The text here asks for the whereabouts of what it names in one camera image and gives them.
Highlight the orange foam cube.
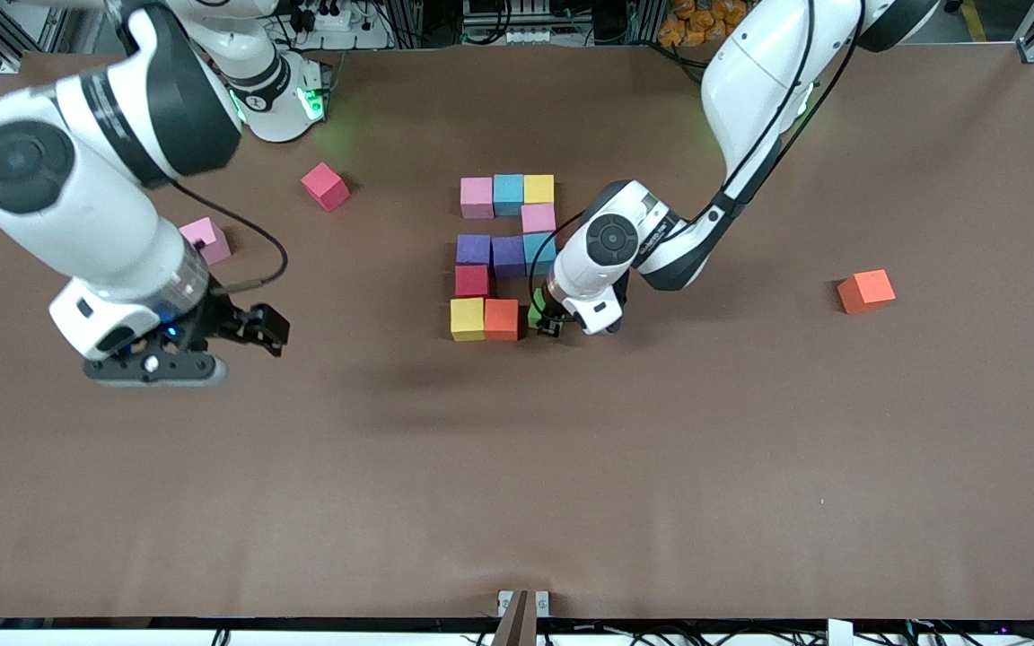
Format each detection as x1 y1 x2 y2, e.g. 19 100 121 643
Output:
837 269 897 316
484 298 521 343

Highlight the blue foam cube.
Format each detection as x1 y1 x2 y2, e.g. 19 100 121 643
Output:
522 231 559 276
493 174 526 218

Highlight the brown table mat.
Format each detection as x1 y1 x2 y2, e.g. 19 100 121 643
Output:
0 43 1034 622

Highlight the white equipment box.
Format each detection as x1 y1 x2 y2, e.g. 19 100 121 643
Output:
461 0 572 46

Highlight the orange snack bag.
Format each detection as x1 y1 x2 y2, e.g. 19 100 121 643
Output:
658 0 738 48

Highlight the white power strip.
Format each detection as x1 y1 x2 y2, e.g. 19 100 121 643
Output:
297 4 383 50

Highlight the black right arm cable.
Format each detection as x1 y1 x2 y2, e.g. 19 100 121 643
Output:
171 179 290 297

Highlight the silver camera pole bracket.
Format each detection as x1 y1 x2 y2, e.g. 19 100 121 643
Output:
496 589 551 620

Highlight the aluminium frame rail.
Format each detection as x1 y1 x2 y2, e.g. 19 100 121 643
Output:
490 589 539 646

